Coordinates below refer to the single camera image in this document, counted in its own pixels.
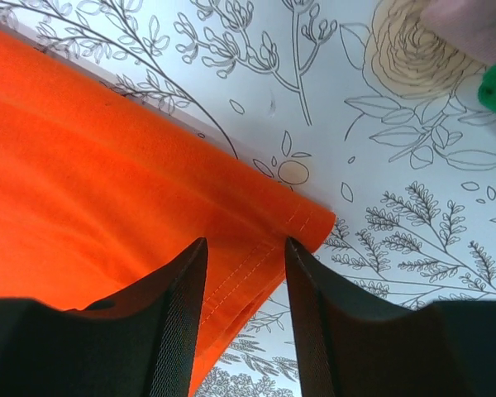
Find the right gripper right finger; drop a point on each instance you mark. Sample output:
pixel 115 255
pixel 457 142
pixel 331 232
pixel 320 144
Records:
pixel 350 342

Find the floral patterned table mat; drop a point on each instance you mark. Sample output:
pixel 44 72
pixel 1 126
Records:
pixel 354 105

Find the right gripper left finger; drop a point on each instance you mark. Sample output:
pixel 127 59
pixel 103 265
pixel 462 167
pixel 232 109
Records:
pixel 140 341

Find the orange t shirt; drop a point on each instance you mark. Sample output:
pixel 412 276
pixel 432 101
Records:
pixel 96 192

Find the folded pink t shirt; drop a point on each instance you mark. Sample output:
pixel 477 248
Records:
pixel 469 26

